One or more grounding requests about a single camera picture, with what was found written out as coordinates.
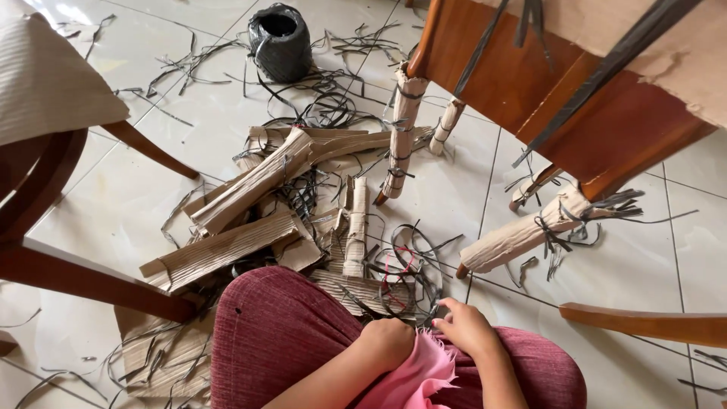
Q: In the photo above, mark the person's right hand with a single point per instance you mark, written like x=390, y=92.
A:
x=468, y=332

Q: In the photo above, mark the person's left hand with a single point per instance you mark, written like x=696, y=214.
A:
x=386, y=343

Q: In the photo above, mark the person's left fingers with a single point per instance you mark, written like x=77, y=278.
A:
x=404, y=341

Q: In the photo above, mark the pink frayed cloth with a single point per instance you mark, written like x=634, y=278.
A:
x=417, y=378

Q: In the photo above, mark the person's maroon trousers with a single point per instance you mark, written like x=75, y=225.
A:
x=272, y=341

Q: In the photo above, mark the thick cardboard chair leg wrap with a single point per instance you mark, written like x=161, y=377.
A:
x=522, y=236

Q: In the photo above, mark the short cardboard chair leg wrap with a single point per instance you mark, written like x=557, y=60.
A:
x=531, y=188

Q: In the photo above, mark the long cardboard chair leg wrap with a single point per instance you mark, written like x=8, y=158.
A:
x=402, y=136

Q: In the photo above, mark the pile of corrugated cardboard pieces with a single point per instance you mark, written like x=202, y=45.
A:
x=255, y=182

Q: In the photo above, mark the small cardboard chair leg wrap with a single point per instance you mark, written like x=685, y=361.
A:
x=446, y=125

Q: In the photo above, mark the flat cardboard sheet with strips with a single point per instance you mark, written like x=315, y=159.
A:
x=164, y=355

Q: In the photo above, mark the scattered black plastic strips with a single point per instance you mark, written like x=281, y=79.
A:
x=335, y=108

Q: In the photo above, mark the bare wooden chair leg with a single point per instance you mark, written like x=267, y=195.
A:
x=647, y=325

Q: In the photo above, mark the wooden chair with wrapped legs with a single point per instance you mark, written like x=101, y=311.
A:
x=500, y=74

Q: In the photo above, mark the black plastic twine spool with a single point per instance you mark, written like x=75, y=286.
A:
x=279, y=45

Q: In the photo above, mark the wooden chair with covered seat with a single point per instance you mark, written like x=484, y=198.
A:
x=40, y=187

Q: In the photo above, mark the torn cardboard seat cover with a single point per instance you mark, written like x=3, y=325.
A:
x=681, y=57

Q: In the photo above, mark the ribbed cardboard seat wrap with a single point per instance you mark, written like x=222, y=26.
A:
x=51, y=85

